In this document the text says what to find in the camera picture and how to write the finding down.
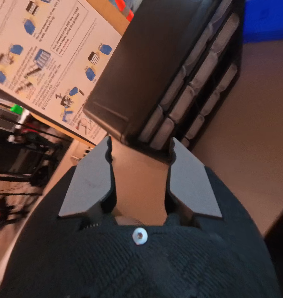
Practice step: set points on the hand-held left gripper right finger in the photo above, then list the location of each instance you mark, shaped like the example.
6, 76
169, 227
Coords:
190, 186

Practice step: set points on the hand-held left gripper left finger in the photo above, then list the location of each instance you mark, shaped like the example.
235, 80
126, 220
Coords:
87, 184

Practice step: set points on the row of clear cabinet drawers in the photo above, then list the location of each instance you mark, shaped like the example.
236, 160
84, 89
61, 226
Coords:
199, 76

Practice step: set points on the black drawer cabinet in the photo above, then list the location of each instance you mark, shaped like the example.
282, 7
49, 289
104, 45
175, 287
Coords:
143, 65

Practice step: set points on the blue plastic bin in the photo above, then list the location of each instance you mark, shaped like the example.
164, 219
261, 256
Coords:
267, 18

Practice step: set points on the small green object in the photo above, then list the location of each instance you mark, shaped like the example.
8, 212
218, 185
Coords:
16, 109

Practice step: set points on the printed instruction sheet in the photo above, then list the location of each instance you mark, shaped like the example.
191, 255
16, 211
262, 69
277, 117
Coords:
50, 46

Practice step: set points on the brown cardboard board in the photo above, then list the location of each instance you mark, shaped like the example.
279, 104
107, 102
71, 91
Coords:
108, 11

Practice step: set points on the orange striped object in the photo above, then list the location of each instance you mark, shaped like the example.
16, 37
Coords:
124, 9

